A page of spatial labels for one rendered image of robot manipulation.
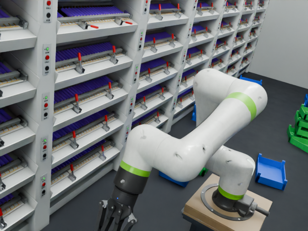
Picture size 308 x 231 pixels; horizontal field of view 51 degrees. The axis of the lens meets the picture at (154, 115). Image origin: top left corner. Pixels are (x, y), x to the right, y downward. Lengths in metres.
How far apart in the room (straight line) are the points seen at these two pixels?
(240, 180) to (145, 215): 0.67
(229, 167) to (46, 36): 0.91
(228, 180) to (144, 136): 0.67
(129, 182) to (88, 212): 0.98
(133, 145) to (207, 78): 0.44
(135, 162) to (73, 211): 1.02
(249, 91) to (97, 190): 1.21
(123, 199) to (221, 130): 0.34
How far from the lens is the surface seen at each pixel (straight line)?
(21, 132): 1.42
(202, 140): 0.89
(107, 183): 2.09
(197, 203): 1.53
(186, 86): 2.84
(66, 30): 1.40
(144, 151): 0.89
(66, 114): 1.58
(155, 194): 2.06
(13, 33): 1.25
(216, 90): 1.19
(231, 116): 1.02
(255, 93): 1.14
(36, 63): 1.31
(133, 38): 1.84
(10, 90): 1.29
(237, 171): 1.44
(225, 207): 1.54
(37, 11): 1.26
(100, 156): 1.99
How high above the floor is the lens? 1.27
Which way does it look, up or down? 25 degrees down
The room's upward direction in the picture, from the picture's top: 10 degrees clockwise
